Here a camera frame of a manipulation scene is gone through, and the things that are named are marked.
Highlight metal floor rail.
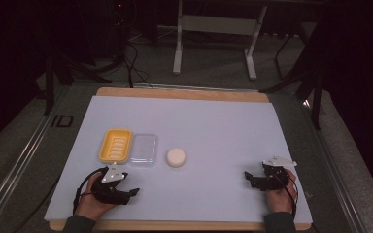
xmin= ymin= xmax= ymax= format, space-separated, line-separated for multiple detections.
xmin=299 ymin=98 xmax=368 ymax=233
xmin=0 ymin=86 xmax=66 ymax=229

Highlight person's right hand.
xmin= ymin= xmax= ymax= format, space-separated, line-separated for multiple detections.
xmin=264 ymin=169 xmax=298 ymax=216

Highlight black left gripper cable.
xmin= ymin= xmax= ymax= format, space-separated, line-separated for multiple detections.
xmin=72 ymin=166 xmax=110 ymax=216

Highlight white table mat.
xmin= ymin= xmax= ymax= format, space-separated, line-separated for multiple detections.
xmin=44 ymin=94 xmax=314 ymax=225

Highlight yellow soap dish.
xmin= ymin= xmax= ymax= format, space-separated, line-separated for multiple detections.
xmin=97 ymin=128 xmax=134 ymax=165

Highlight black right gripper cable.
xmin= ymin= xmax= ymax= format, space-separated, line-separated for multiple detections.
xmin=271 ymin=173 xmax=300 ymax=219

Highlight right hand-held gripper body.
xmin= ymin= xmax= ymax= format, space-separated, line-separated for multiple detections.
xmin=257 ymin=155 xmax=298 ymax=192

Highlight person's left hand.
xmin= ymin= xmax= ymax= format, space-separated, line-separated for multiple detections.
xmin=74 ymin=172 xmax=119 ymax=222

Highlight white metal desk frame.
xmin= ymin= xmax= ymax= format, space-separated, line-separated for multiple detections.
xmin=172 ymin=0 xmax=269 ymax=82

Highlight black tripod stand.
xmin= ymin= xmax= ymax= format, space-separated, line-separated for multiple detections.
xmin=259 ymin=30 xmax=325 ymax=131

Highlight clear plastic container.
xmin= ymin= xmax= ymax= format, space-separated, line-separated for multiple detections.
xmin=128 ymin=133 xmax=159 ymax=167

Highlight black floor cables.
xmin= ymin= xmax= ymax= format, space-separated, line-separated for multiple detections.
xmin=121 ymin=41 xmax=154 ymax=89

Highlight white round soap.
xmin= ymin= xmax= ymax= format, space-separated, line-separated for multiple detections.
xmin=165 ymin=148 xmax=187 ymax=169

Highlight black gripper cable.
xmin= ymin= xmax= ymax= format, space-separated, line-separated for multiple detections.
xmin=72 ymin=166 xmax=110 ymax=216
xmin=271 ymin=173 xmax=300 ymax=219

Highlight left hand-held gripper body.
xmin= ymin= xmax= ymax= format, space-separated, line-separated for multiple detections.
xmin=91 ymin=162 xmax=131 ymax=206

